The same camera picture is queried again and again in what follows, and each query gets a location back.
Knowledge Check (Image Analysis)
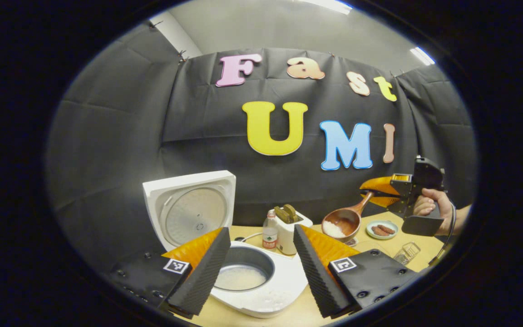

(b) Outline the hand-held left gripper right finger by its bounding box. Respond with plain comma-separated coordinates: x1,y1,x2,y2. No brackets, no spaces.
292,224,426,319

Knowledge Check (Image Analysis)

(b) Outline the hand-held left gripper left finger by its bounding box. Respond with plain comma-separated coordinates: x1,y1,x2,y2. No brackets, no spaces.
109,227,232,318

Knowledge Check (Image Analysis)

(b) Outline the white rice cooker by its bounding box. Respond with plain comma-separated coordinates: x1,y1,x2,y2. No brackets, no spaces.
143,170,310,318

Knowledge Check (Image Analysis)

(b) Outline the brown wooden spoon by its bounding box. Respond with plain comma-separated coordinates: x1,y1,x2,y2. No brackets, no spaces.
321,191,375,243

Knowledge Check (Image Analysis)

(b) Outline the clear chopstick holder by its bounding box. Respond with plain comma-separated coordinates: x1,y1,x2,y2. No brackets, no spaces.
393,242,421,266

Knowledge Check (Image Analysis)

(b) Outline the pale green plate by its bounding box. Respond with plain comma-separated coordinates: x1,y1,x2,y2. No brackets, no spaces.
366,220,399,240

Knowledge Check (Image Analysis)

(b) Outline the white toaster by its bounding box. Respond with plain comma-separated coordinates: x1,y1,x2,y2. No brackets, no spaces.
274,211,313,256

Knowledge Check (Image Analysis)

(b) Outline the clear plastic bottle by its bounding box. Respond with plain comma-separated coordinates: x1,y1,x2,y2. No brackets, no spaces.
262,210,279,250

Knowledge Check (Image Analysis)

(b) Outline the small ceiling light panel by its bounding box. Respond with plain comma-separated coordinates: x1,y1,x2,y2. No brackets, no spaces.
410,46,436,66

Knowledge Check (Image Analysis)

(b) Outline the black backdrop cloth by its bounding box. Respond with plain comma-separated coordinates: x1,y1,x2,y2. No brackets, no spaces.
46,23,478,273

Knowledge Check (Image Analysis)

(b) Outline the large ceiling light panel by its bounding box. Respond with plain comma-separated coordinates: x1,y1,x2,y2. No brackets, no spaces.
296,0,353,15

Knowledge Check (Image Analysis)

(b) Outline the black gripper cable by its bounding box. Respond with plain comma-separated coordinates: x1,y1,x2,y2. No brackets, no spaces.
429,202,457,266

